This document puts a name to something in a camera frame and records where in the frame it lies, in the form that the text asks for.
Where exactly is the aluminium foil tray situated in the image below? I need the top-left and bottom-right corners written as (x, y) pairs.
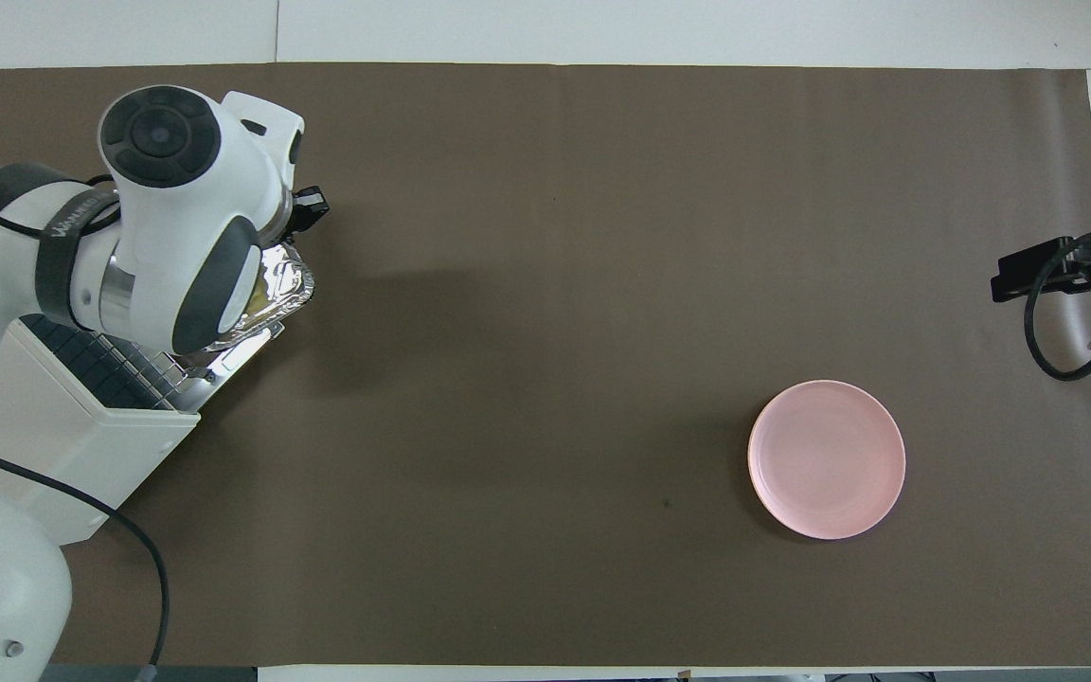
top-left (205, 242), bottom-right (316, 353)

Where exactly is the glass and metal oven door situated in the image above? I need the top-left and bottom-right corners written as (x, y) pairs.
top-left (181, 320), bottom-right (285, 415)

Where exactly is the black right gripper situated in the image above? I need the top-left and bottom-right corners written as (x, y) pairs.
top-left (991, 225), bottom-right (1091, 305)

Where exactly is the brown paper table mat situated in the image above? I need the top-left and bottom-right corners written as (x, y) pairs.
top-left (0, 63), bottom-right (1091, 667)

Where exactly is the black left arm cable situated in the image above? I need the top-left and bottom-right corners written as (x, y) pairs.
top-left (0, 175), bottom-right (172, 675)

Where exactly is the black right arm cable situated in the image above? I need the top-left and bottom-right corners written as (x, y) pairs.
top-left (1024, 232), bottom-right (1091, 383)

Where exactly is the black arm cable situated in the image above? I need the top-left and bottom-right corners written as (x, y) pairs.
top-left (1024, 232), bottom-right (1091, 383)
top-left (0, 175), bottom-right (172, 675)

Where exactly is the pink round plate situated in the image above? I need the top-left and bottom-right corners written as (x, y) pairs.
top-left (747, 379), bottom-right (907, 541)

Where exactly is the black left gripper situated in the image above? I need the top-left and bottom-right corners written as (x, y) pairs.
top-left (291, 186), bottom-right (331, 236)

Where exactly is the metal wire oven rack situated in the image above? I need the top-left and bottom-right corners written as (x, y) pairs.
top-left (20, 315), bottom-right (215, 414)

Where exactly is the white toaster oven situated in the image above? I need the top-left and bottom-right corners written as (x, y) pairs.
top-left (0, 317), bottom-right (201, 547)

